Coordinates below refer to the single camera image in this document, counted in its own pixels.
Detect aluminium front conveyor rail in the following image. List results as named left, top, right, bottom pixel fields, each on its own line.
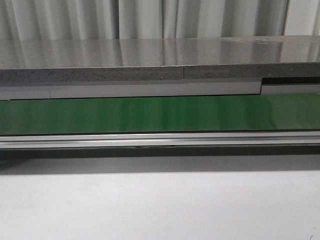
left=0, top=130, right=320, bottom=150

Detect grey stone counter slab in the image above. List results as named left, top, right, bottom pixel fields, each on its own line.
left=0, top=35, right=320, bottom=86

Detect white pleated curtain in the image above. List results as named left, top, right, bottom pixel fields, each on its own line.
left=0, top=0, right=320, bottom=41

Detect green conveyor belt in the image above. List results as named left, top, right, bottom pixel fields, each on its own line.
left=0, top=94, right=320, bottom=136

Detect grey rear conveyor rail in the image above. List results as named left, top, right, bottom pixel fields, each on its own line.
left=0, top=77, right=320, bottom=100

